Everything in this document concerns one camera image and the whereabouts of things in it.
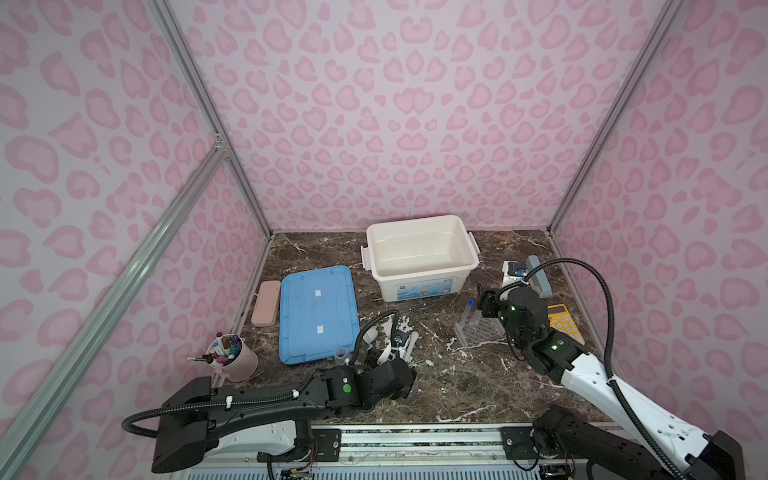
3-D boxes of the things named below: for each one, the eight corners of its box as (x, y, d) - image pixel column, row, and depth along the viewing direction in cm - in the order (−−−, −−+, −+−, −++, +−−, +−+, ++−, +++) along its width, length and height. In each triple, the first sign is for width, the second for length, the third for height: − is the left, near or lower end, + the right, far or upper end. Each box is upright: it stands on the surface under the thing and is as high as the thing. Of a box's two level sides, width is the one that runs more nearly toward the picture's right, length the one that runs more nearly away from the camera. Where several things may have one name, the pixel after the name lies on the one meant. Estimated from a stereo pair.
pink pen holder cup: (220, 384, 85) (196, 368, 75) (231, 353, 91) (211, 334, 81) (254, 384, 85) (235, 368, 75) (263, 353, 91) (247, 334, 81)
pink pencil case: (249, 326, 96) (246, 323, 94) (263, 284, 107) (261, 280, 105) (274, 326, 96) (272, 323, 94) (286, 284, 107) (284, 280, 105)
